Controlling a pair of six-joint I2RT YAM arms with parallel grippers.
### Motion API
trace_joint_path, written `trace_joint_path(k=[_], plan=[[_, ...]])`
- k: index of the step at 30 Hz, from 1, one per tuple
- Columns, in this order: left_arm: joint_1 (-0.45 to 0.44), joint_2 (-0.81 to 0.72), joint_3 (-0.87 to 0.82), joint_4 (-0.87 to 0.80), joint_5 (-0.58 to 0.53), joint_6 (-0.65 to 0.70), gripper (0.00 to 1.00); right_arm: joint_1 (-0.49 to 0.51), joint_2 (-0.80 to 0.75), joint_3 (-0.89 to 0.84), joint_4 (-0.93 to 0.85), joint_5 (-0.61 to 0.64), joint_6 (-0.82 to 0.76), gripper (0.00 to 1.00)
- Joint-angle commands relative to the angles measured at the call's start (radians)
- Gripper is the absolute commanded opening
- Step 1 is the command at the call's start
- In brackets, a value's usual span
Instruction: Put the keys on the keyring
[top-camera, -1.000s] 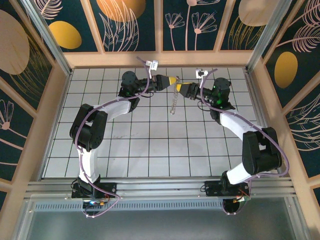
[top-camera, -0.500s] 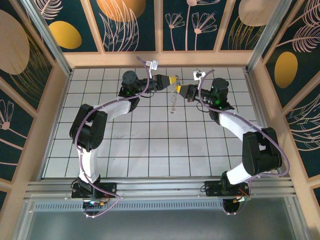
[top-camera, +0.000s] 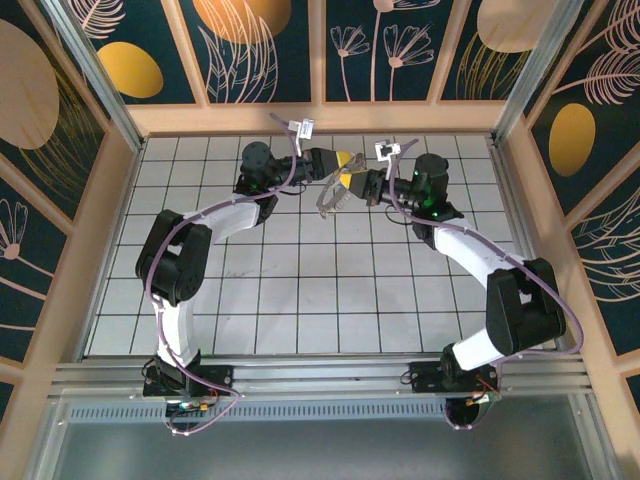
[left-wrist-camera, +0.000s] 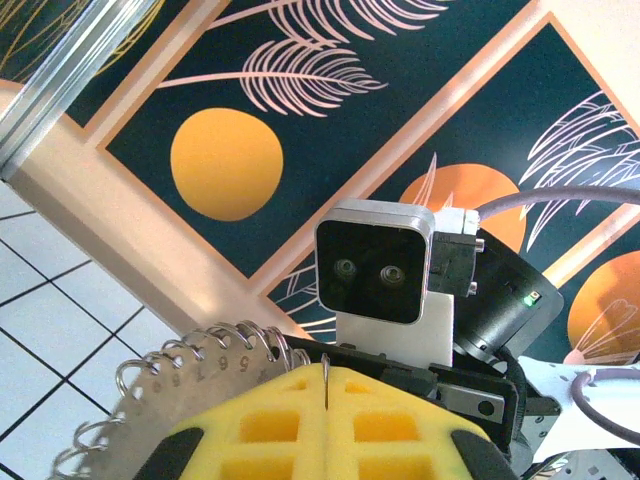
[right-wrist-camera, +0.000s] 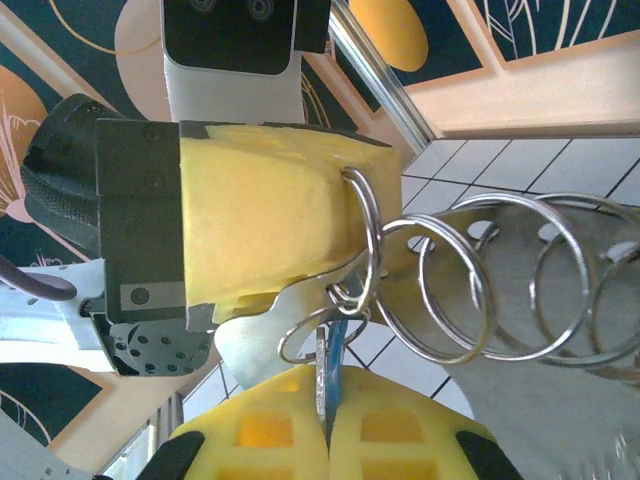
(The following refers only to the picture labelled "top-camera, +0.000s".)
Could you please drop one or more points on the aluminium front rail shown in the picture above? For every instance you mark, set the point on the aluminium front rail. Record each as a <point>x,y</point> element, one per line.
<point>325,380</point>

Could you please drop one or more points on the small circuit board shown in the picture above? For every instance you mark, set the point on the small circuit board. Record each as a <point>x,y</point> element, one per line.
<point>482,397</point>
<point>192,406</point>

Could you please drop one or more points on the grey metal panel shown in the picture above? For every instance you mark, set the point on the grey metal panel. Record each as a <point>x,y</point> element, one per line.
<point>320,450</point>

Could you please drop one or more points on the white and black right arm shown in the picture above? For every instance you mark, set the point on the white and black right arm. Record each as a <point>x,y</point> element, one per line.
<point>470,255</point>

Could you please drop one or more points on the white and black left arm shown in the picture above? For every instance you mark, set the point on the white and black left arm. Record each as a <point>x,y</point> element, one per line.
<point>225,220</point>

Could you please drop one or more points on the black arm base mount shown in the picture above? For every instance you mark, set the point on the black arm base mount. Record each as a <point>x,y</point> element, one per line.
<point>220,377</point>
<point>422,380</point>

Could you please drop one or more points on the aluminium frame post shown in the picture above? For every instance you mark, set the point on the aluminium frame post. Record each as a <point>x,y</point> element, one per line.
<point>532,70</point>
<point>90,65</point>

